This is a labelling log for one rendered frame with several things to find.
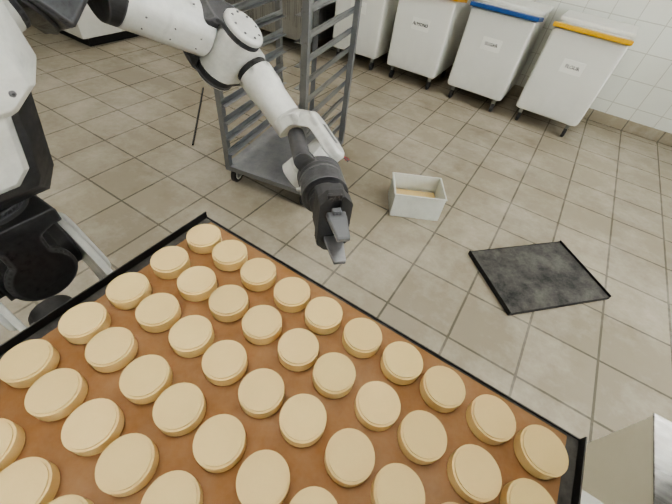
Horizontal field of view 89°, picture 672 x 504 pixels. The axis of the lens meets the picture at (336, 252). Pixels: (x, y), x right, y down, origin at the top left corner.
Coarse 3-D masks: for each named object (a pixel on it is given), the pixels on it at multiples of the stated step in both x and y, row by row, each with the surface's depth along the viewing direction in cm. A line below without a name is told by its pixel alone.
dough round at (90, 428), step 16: (96, 400) 35; (80, 416) 34; (96, 416) 34; (112, 416) 34; (64, 432) 33; (80, 432) 33; (96, 432) 33; (112, 432) 34; (80, 448) 32; (96, 448) 33
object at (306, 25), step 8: (304, 0) 125; (312, 0) 126; (304, 8) 127; (304, 16) 128; (304, 24) 130; (304, 32) 132; (304, 40) 134; (304, 48) 136; (304, 56) 138; (304, 64) 140; (304, 72) 142; (304, 80) 145; (304, 88) 147; (304, 96) 150; (304, 104) 152; (304, 128) 160
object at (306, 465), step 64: (192, 256) 52; (256, 256) 53; (128, 320) 44; (0, 384) 37; (64, 448) 34; (192, 448) 35; (256, 448) 36; (320, 448) 36; (384, 448) 37; (448, 448) 38; (512, 448) 38
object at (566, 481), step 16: (192, 224) 56; (176, 240) 54; (144, 256) 50; (272, 256) 53; (112, 272) 47; (128, 272) 49; (96, 288) 46; (64, 304) 43; (352, 304) 49; (48, 320) 42; (16, 336) 40; (32, 336) 41; (0, 352) 39; (432, 352) 45; (512, 400) 42; (576, 448) 39; (576, 464) 38; (560, 480) 37; (576, 480) 36; (560, 496) 36; (576, 496) 35
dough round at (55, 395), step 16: (64, 368) 37; (32, 384) 36; (48, 384) 36; (64, 384) 36; (80, 384) 36; (32, 400) 35; (48, 400) 35; (64, 400) 35; (80, 400) 36; (48, 416) 34; (64, 416) 35
